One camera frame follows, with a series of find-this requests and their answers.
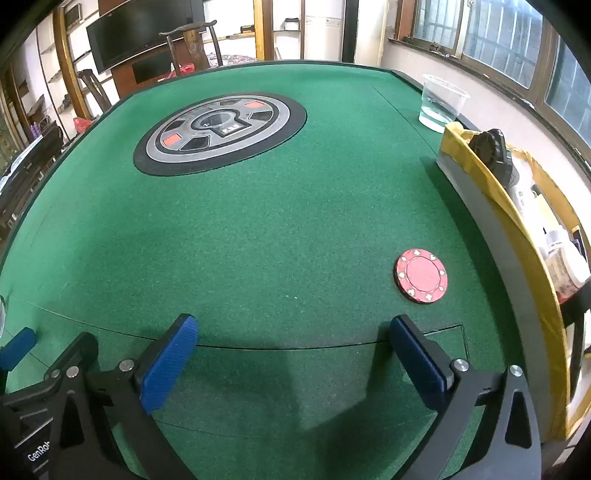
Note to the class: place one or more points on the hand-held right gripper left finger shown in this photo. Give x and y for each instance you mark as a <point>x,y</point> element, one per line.
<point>168,364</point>

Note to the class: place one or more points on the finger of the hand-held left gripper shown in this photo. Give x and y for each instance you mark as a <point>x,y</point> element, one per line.
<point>69,355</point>
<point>16,348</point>

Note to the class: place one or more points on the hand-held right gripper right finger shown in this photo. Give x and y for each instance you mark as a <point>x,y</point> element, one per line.
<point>420,364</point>

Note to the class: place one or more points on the yellow taped foam box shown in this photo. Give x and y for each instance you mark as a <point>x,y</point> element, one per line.
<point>498,258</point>

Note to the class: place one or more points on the black plastic wheel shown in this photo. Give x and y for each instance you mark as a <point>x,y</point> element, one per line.
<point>494,150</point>

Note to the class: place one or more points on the red poker chip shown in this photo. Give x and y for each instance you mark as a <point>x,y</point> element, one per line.
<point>421,276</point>

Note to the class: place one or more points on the white plastic bottle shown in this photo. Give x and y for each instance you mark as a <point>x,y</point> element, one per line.
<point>521,201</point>
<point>556,240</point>

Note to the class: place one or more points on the dark wooden furniture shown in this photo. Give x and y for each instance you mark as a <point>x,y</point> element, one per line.
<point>32,161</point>

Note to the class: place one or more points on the red plastic bag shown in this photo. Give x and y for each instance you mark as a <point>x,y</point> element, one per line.
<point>186,70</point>
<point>83,123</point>

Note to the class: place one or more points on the round grey table control panel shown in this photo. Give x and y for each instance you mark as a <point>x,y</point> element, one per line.
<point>219,127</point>

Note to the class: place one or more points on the clear plastic cup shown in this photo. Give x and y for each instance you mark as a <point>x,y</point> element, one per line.
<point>438,110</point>

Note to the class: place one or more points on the dark wooden chair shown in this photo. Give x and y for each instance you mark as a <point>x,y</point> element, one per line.
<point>196,46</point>
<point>92,87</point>

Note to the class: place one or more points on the floral cushion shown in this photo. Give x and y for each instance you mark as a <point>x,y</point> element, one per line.
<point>231,58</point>

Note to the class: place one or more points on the black flat television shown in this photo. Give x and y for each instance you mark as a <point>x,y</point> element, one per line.
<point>138,32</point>

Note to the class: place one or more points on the brown framed window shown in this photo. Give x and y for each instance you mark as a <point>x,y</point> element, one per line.
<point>503,37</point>

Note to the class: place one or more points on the black vertical pipe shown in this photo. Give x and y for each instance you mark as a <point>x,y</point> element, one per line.
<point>349,27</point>

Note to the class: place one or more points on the gold framed wall shelf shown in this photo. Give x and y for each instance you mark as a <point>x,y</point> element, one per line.
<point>286,25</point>
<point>60,60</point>

